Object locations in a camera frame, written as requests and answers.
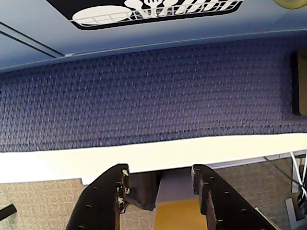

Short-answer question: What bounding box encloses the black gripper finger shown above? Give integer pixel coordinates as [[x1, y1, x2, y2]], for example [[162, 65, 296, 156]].
[[68, 163, 131, 230], [191, 164, 277, 230]]

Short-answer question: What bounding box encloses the yellow board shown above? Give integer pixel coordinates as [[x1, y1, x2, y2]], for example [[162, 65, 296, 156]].
[[154, 200, 204, 230]]

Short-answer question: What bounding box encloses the grey table leg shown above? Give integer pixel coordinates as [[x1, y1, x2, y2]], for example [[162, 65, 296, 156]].
[[155, 167, 200, 204]]

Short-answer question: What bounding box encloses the small black bar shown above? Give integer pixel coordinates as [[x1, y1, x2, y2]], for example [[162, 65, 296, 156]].
[[0, 205, 17, 218]]

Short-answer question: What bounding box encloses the blue woven mat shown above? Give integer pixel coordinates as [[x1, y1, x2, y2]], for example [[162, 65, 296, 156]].
[[0, 32, 307, 154]]

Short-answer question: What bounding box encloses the black and wood block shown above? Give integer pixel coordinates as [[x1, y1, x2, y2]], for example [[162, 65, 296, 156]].
[[290, 49, 307, 116]]

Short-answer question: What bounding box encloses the black dish rack sticker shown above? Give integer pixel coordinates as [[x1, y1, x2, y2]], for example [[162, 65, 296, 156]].
[[47, 0, 243, 31]]

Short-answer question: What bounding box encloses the yellowish round knob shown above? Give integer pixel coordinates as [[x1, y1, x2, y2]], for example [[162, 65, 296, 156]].
[[273, 0, 304, 10]]

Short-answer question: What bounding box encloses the white metal bracket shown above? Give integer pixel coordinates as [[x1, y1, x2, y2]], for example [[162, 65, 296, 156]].
[[284, 197, 307, 230]]

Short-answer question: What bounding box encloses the thin black cable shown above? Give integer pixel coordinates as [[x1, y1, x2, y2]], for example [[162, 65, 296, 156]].
[[263, 155, 307, 192]]

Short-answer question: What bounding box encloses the white cable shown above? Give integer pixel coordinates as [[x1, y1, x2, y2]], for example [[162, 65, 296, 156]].
[[289, 150, 307, 197]]

